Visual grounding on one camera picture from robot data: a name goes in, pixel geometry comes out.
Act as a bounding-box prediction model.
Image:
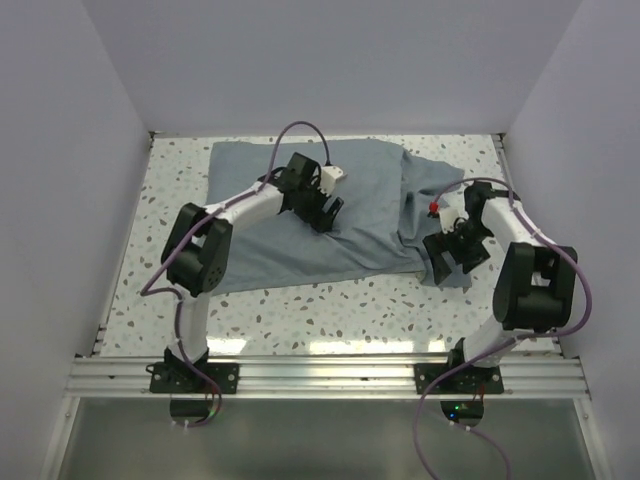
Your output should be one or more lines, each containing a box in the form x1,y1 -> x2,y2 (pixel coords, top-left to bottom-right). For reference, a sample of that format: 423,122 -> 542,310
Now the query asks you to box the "aluminium front rail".
64,352 -> 590,400

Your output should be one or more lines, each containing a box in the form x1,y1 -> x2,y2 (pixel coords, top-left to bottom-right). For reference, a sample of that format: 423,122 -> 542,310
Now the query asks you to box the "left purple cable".
139,121 -> 334,351

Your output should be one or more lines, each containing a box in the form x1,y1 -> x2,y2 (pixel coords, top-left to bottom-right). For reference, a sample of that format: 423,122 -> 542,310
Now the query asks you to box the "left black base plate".
145,362 -> 240,395

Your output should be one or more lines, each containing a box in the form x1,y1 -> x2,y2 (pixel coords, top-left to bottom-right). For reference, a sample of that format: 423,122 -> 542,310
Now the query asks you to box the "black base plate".
413,363 -> 505,395
145,362 -> 240,395

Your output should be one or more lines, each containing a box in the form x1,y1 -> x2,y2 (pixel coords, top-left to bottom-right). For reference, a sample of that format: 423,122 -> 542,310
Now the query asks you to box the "purple cable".
139,121 -> 334,351
412,177 -> 597,480

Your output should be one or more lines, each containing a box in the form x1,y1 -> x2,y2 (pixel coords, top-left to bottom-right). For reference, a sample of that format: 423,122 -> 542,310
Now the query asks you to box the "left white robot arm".
162,153 -> 346,393

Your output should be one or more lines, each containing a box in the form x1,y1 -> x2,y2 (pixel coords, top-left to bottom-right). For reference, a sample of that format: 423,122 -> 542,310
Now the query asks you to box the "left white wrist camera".
319,165 -> 346,195

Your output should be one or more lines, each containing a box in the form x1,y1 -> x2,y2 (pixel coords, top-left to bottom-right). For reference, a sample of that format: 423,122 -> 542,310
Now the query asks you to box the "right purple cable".
412,177 -> 597,480

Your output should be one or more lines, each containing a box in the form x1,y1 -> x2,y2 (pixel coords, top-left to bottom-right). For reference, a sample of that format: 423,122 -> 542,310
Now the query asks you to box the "grey-blue pillowcase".
214,139 -> 464,294

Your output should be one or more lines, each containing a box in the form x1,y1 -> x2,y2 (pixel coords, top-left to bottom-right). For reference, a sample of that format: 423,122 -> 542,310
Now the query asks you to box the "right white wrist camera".
428,202 -> 465,234

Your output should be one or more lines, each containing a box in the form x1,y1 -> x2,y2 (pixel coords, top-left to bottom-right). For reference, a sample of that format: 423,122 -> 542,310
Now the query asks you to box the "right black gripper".
423,220 -> 492,285

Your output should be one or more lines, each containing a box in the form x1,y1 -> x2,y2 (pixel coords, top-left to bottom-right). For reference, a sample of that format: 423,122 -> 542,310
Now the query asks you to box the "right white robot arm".
423,177 -> 577,393

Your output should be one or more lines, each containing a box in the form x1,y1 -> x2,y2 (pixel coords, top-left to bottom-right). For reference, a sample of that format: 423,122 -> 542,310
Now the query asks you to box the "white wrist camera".
428,202 -> 465,234
319,165 -> 346,195

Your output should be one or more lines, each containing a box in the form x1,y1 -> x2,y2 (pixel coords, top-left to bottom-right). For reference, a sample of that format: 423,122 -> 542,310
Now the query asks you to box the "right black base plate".
413,363 -> 505,395

